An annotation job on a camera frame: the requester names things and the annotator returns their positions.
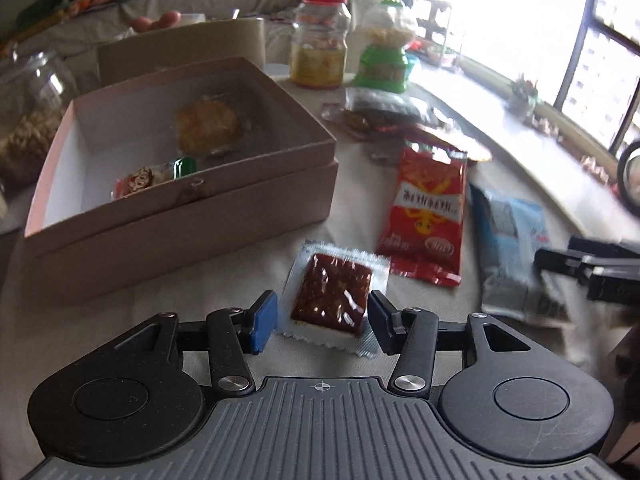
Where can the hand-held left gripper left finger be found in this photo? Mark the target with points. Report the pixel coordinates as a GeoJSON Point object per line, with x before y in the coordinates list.
{"type": "Point", "coordinates": [264, 322]}

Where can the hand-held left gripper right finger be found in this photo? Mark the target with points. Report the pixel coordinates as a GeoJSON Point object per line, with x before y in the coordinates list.
{"type": "Point", "coordinates": [378, 322]}

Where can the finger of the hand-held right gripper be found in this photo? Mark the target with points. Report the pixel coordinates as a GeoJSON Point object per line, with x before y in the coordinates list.
{"type": "Point", "coordinates": [605, 246]}
{"type": "Point", "coordinates": [560, 261]}

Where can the blue white snack packet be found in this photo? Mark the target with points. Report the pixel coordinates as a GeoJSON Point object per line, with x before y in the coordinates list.
{"type": "Point", "coordinates": [515, 230]}

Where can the clear packet brown spicy snack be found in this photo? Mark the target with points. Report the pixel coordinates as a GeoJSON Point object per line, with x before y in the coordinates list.
{"type": "Point", "coordinates": [330, 290]}

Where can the pink cardboard box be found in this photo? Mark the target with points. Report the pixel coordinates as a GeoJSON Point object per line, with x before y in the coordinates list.
{"type": "Point", "coordinates": [190, 230]}

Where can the round black-rimmed object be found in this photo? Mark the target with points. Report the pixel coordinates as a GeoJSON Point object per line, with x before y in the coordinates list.
{"type": "Point", "coordinates": [625, 180]}

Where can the red snack packet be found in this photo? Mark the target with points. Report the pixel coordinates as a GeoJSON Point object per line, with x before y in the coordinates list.
{"type": "Point", "coordinates": [425, 210]}

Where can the small potted plant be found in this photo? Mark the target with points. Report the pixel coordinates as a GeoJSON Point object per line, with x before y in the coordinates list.
{"type": "Point", "coordinates": [524, 92]}

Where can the small red green candy packet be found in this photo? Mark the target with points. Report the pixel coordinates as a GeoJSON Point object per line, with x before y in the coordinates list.
{"type": "Point", "coordinates": [140, 180]}

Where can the pink packet braised eggs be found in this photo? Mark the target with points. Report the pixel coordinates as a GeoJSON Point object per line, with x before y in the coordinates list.
{"type": "Point", "coordinates": [352, 121]}

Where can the wrapped golden pastry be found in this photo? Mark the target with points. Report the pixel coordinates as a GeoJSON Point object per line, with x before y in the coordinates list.
{"type": "Point", "coordinates": [207, 125]}

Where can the clear packet dark seeds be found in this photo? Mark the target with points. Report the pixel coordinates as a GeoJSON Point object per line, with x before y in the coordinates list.
{"type": "Point", "coordinates": [387, 105]}

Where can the green candy dispenser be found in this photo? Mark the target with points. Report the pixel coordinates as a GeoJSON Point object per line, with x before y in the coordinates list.
{"type": "Point", "coordinates": [382, 60]}

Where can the metal plant shelf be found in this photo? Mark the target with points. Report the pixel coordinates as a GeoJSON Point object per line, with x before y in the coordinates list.
{"type": "Point", "coordinates": [435, 25]}

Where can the clear jar with red lid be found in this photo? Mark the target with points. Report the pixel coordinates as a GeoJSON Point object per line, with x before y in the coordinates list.
{"type": "Point", "coordinates": [320, 45]}

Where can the glass jar with nuts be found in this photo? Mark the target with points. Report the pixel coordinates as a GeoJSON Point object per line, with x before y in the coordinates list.
{"type": "Point", "coordinates": [30, 110]}

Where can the brown egg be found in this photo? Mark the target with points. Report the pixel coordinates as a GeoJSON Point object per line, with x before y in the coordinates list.
{"type": "Point", "coordinates": [141, 24]}
{"type": "Point", "coordinates": [170, 19]}

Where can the black window frame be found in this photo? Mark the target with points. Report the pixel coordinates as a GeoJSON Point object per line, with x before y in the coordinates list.
{"type": "Point", "coordinates": [580, 45]}

